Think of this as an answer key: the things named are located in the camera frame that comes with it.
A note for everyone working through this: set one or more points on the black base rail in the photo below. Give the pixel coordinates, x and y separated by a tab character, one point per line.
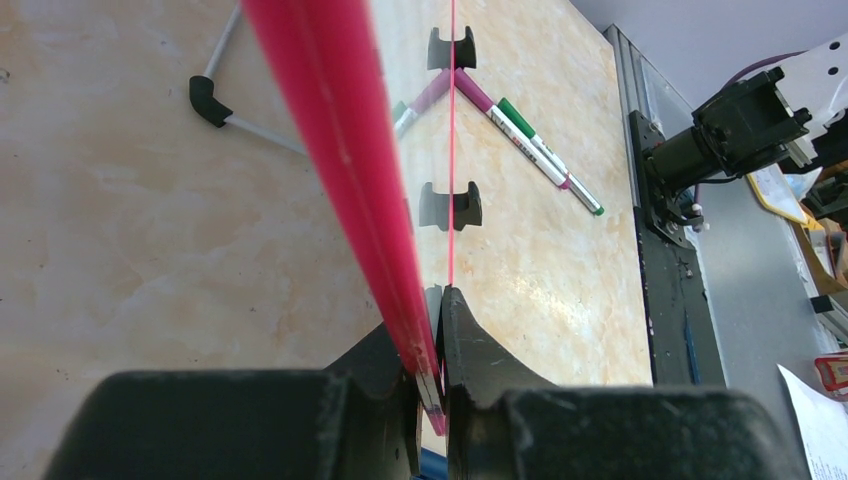
680	331

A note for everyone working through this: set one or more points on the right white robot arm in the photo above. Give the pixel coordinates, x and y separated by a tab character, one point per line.
795	111

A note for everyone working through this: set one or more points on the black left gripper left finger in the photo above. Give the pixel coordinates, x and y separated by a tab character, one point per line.
358	418

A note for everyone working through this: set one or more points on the pink framed whiteboard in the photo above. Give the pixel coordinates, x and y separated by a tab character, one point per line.
324	58

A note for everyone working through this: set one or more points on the black whiteboard stand foot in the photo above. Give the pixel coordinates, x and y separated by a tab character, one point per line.
442	54

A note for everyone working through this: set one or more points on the green capped marker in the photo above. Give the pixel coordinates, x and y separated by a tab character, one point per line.
572	182

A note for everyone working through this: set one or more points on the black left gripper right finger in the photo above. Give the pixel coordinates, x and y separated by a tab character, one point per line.
507	422

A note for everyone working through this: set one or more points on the purple capped marker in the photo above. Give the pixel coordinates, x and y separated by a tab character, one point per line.
473	92

